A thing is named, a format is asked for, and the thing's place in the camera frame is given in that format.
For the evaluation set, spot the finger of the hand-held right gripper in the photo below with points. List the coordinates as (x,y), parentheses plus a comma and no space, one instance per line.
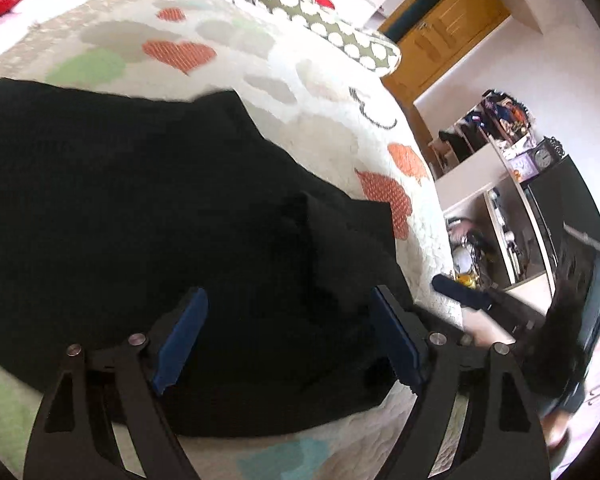
(460,292)

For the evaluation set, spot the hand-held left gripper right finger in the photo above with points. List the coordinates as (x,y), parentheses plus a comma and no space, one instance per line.
(397,340)

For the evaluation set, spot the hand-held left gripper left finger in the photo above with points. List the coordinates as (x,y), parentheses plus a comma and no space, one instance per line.
(180,340)

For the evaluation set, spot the black pants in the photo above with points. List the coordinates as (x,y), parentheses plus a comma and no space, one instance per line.
(130,210)

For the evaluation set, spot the person's right forearm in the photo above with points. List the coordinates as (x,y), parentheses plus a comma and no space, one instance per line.
(555,350)

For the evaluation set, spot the white round object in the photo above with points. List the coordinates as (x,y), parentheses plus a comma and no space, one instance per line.
(463,260)

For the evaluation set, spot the black television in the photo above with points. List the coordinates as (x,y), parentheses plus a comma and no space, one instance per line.
(565,195)

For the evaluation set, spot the beige cabinet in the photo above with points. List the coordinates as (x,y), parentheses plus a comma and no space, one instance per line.
(465,180)

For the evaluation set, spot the ornate table clock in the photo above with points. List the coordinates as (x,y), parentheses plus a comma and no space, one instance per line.
(544,157)

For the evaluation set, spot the open shelf rack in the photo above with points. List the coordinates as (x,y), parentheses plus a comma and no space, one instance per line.
(467,137)

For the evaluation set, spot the person's leg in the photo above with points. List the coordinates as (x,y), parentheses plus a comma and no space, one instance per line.
(555,430)

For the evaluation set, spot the pile of clothes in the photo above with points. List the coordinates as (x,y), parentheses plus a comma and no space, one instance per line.
(505,112)

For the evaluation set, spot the patchwork quilt with hearts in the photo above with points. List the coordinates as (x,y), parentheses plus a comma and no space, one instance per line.
(305,110)

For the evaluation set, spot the wooden door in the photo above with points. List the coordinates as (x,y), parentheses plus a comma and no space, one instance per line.
(445,45)

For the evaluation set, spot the green polka-dot pillow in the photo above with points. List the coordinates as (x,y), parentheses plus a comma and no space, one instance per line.
(330,25)

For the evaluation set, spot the purple picture frame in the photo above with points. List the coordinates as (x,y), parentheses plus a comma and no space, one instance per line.
(524,169)

